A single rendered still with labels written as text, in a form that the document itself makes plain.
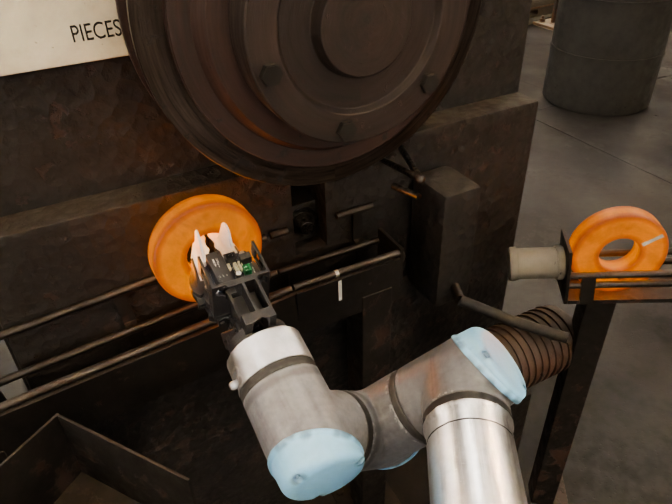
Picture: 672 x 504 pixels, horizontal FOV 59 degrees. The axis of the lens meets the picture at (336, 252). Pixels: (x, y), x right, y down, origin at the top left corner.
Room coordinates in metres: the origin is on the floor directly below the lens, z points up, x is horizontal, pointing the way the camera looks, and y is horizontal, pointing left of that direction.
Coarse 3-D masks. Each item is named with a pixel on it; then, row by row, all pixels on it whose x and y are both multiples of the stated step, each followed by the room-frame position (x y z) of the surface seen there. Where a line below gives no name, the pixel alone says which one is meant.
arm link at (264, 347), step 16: (256, 336) 0.47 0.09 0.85; (272, 336) 0.47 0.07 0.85; (288, 336) 0.48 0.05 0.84; (240, 352) 0.46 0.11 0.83; (256, 352) 0.46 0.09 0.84; (272, 352) 0.46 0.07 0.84; (288, 352) 0.46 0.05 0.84; (304, 352) 0.47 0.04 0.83; (240, 368) 0.45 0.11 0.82; (256, 368) 0.44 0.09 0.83; (240, 384) 0.44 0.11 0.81
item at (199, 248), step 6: (198, 234) 0.62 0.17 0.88; (198, 240) 0.62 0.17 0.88; (204, 240) 0.66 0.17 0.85; (192, 246) 0.65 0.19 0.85; (198, 246) 0.62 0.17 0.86; (204, 246) 0.65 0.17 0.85; (192, 252) 0.64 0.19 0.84; (198, 252) 0.63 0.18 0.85; (204, 252) 0.64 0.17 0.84; (204, 258) 0.61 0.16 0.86; (198, 270) 0.61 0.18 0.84
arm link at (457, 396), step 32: (448, 352) 0.45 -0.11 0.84; (480, 352) 0.43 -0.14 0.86; (416, 384) 0.44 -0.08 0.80; (448, 384) 0.41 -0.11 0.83; (480, 384) 0.40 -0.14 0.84; (512, 384) 0.41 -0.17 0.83; (416, 416) 0.42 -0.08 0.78; (448, 416) 0.37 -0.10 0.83; (480, 416) 0.37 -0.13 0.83; (448, 448) 0.34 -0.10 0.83; (480, 448) 0.33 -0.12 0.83; (512, 448) 0.34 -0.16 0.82; (448, 480) 0.31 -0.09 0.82; (480, 480) 0.30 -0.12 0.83; (512, 480) 0.31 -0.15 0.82
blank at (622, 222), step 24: (600, 216) 0.81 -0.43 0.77; (624, 216) 0.80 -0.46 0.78; (648, 216) 0.80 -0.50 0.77; (576, 240) 0.81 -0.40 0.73; (600, 240) 0.80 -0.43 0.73; (648, 240) 0.79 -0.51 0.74; (576, 264) 0.80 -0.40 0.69; (600, 264) 0.80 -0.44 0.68; (624, 264) 0.80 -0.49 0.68; (648, 264) 0.79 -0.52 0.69; (600, 288) 0.79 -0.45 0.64; (624, 288) 0.79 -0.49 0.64
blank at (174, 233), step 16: (176, 208) 0.67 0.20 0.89; (192, 208) 0.66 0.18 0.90; (208, 208) 0.67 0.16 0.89; (224, 208) 0.68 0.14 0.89; (240, 208) 0.69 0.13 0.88; (160, 224) 0.65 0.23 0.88; (176, 224) 0.65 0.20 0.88; (192, 224) 0.66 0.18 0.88; (208, 224) 0.66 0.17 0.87; (240, 224) 0.69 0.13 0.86; (256, 224) 0.70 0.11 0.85; (160, 240) 0.63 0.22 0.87; (176, 240) 0.64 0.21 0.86; (192, 240) 0.65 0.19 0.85; (240, 240) 0.68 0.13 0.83; (256, 240) 0.69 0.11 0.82; (160, 256) 0.63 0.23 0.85; (176, 256) 0.64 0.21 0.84; (160, 272) 0.63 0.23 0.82; (176, 272) 0.64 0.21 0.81; (176, 288) 0.63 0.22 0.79
